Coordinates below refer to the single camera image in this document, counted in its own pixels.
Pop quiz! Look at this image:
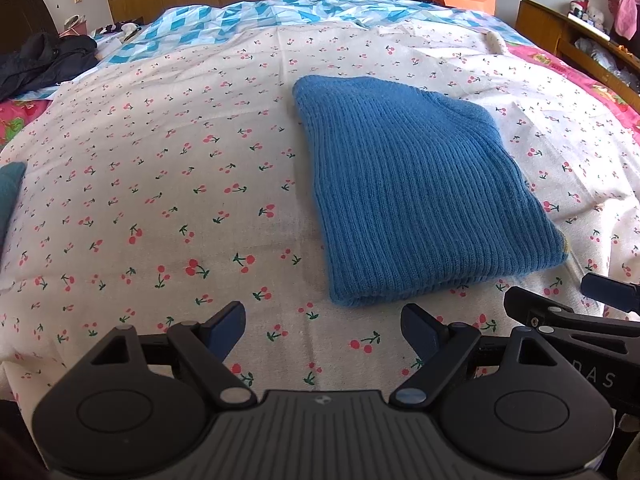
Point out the teal cloth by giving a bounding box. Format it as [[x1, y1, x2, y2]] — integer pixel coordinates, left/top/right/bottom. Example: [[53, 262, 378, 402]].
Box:
[[0, 161, 27, 248]]

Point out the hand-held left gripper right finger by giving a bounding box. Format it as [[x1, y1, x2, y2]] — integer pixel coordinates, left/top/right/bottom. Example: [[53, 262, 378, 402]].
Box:
[[390, 304, 563, 408]]

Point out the black white patterned item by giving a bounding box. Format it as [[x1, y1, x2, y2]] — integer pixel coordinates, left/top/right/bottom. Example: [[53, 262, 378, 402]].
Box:
[[97, 22, 143, 43]]

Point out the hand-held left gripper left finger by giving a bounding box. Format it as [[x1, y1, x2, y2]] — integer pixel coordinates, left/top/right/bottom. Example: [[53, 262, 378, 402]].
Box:
[[90, 301, 257, 407]]

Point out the pink basket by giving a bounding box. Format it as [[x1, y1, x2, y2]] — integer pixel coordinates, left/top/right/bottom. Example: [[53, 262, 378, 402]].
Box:
[[59, 14, 90, 37]]

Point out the white plastic bag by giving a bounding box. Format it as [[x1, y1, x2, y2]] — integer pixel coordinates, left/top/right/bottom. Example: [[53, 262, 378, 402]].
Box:
[[575, 37, 626, 68]]

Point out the wooden bedside shelf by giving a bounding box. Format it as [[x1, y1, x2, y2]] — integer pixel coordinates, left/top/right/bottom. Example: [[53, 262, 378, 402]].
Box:
[[516, 0, 640, 111]]

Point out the pink floral bed sheet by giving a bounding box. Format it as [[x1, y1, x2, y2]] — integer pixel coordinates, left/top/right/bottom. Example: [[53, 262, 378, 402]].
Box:
[[0, 42, 640, 148]]

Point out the dark jacket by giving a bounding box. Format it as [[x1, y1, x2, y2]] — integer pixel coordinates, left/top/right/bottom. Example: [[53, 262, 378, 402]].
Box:
[[0, 32, 99, 103]]

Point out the blue white checked quilt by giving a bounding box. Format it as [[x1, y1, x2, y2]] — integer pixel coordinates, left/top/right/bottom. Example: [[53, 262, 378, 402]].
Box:
[[95, 0, 531, 68]]

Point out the dark wooden headboard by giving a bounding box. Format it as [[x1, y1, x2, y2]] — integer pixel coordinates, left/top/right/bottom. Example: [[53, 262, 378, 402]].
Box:
[[0, 0, 61, 43]]

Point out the blue striped knit sweater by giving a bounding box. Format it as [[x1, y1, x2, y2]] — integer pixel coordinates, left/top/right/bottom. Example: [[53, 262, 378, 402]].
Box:
[[292, 75, 571, 308]]

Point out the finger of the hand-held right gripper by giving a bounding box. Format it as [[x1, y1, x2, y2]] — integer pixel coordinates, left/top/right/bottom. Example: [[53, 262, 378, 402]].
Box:
[[504, 287, 640, 345], [582, 272, 640, 313]]

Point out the cherry print bed sheet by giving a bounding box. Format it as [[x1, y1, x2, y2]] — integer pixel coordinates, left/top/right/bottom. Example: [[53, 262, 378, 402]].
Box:
[[0, 17, 640, 401]]

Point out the pink hanging cloth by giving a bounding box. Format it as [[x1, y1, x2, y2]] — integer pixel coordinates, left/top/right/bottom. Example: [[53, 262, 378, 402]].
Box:
[[607, 0, 640, 40]]

